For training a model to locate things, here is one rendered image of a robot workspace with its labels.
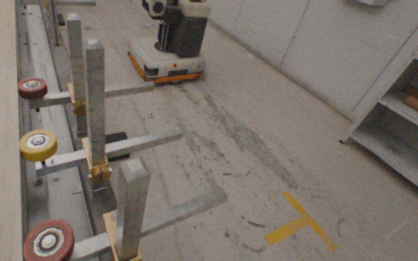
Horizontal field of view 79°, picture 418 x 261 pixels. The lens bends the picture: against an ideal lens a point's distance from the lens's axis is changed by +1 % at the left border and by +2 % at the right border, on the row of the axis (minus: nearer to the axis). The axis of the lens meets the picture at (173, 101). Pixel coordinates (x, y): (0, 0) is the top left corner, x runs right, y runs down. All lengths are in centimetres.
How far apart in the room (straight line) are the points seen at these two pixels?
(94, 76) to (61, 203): 50
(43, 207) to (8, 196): 31
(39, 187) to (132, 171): 63
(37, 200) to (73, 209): 12
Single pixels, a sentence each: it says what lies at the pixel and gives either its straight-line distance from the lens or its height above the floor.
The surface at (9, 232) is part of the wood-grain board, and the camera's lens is 57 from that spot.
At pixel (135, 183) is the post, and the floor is 109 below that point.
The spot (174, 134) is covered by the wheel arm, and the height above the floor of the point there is 82.
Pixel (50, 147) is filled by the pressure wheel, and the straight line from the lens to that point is 67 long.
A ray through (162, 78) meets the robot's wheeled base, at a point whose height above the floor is 11.
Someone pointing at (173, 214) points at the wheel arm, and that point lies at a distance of 65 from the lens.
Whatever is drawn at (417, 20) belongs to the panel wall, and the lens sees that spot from 288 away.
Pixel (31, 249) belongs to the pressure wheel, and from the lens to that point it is 54.
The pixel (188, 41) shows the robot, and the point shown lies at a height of 47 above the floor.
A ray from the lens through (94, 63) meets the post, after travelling 51.
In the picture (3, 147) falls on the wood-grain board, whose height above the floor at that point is 90.
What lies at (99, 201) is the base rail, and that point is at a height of 70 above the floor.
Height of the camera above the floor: 139
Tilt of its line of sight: 36 degrees down
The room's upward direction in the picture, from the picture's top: 11 degrees clockwise
